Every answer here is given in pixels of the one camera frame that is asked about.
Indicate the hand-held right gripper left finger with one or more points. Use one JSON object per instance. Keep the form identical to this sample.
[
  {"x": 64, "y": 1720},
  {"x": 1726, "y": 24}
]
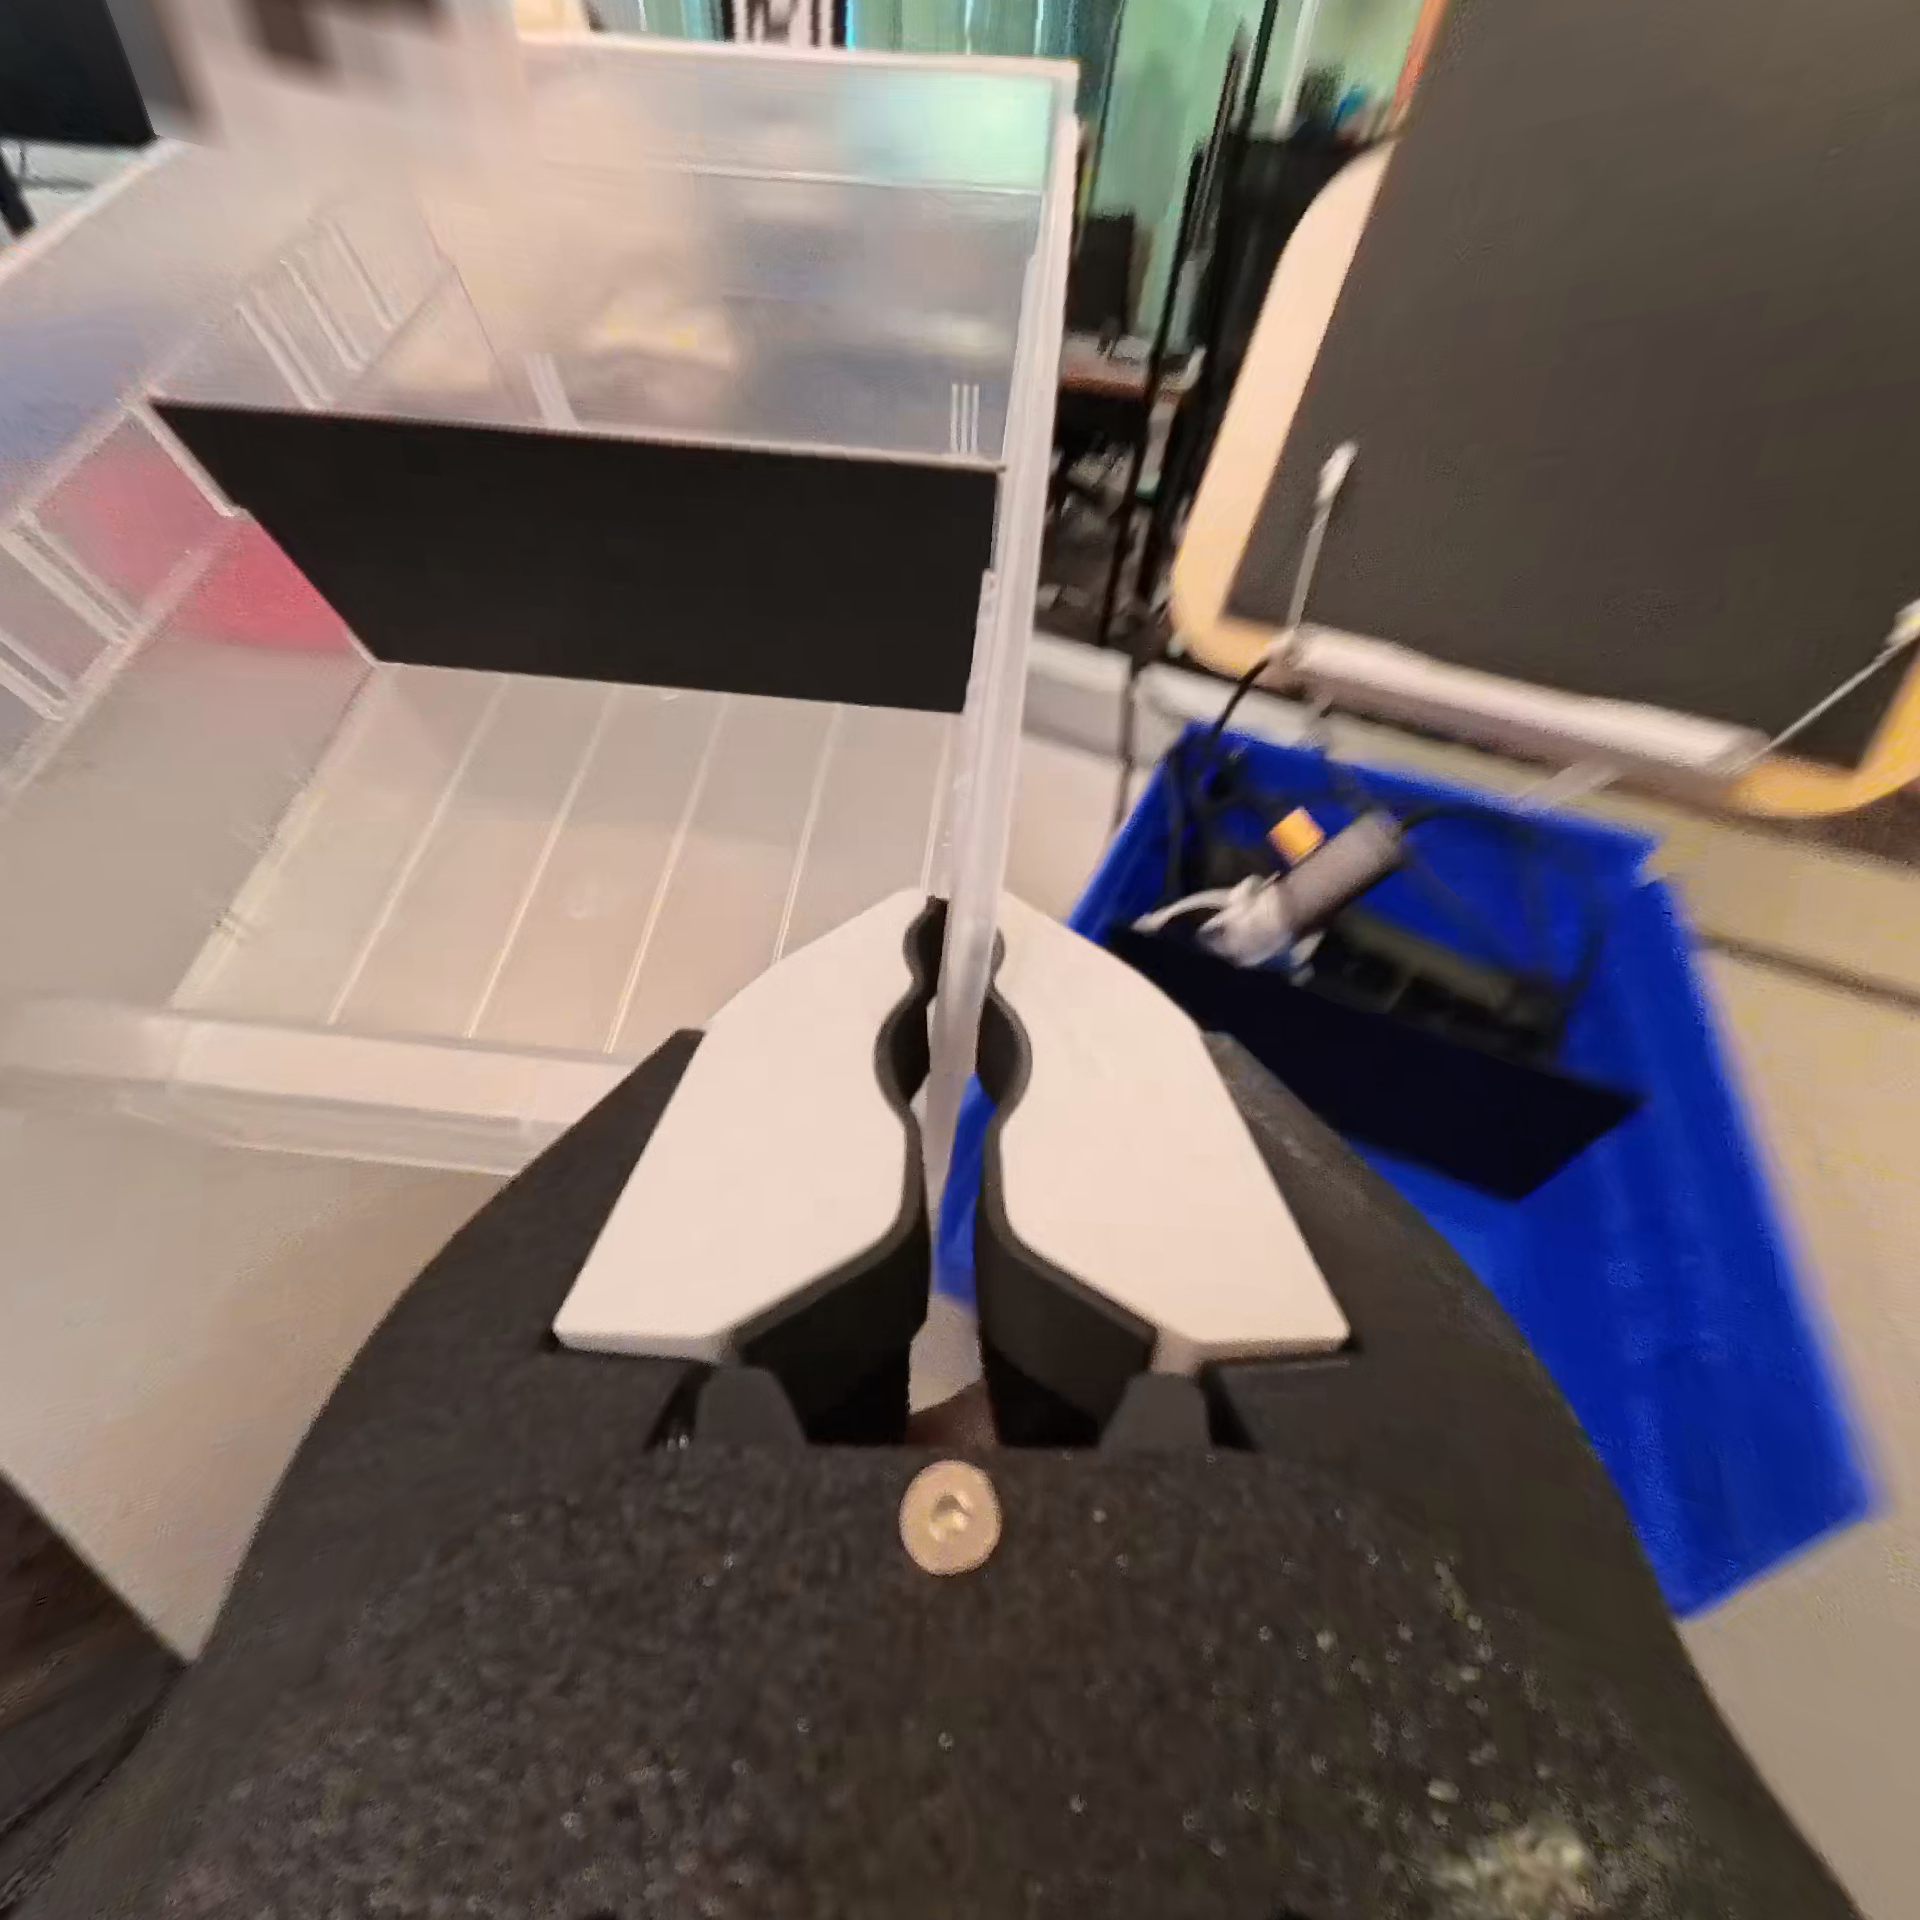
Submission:
[{"x": 748, "y": 1170}]

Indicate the grey desk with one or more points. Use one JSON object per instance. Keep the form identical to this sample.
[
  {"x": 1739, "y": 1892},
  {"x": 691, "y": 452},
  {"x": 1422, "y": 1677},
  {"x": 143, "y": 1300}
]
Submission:
[{"x": 225, "y": 1322}]

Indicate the blue plastic bin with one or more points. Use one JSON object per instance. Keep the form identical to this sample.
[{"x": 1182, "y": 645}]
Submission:
[{"x": 1649, "y": 1274}]

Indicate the wood-framed black panel stand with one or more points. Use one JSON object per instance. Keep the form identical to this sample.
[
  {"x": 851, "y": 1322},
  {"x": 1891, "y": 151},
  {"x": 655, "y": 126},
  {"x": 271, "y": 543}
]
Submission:
[{"x": 1620, "y": 377}]

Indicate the black rectangular device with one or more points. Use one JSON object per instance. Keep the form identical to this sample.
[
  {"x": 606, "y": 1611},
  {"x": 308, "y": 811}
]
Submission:
[{"x": 597, "y": 558}]

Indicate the clear plastic bin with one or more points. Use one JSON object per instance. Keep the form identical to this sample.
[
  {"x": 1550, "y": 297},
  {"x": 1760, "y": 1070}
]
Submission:
[{"x": 597, "y": 900}]

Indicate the black divider panel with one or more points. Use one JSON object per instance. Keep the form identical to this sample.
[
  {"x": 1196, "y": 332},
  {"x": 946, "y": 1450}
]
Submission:
[{"x": 1426, "y": 1111}]

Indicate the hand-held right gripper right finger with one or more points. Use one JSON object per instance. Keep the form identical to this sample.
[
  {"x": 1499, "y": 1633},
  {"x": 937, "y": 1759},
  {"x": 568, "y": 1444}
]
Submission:
[{"x": 1171, "y": 1187}]

